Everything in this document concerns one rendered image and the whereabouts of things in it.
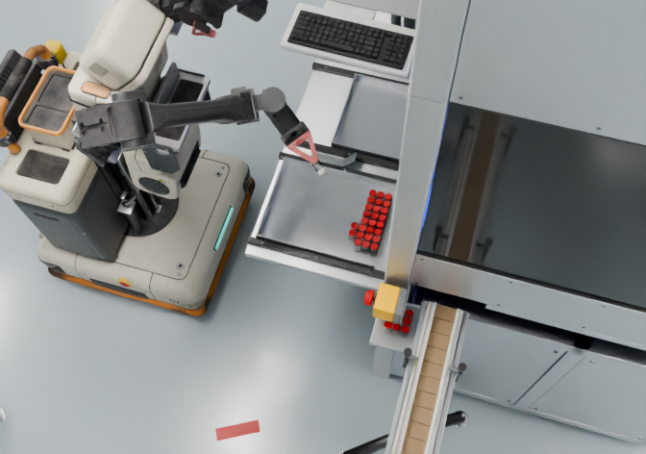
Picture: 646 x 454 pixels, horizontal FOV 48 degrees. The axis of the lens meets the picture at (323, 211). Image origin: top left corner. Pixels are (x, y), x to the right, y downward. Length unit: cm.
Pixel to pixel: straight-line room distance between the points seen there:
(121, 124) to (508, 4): 79
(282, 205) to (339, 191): 17
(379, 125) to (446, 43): 119
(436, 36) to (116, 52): 100
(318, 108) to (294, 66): 122
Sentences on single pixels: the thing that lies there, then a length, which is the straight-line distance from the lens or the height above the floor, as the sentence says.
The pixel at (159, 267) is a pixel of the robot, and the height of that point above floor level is 28.
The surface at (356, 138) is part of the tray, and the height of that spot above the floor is 88.
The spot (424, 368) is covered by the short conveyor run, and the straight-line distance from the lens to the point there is 188.
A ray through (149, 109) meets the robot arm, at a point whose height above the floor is 156.
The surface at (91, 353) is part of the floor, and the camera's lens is 301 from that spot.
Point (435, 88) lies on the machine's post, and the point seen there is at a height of 183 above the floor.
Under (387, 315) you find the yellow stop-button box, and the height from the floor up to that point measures 101.
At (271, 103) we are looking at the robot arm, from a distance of 167.
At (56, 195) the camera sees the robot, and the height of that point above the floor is 81.
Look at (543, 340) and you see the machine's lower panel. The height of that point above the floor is 87.
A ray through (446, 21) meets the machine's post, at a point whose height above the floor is 198.
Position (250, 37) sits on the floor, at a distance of 360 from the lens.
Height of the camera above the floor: 274
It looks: 64 degrees down
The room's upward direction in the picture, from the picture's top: 4 degrees counter-clockwise
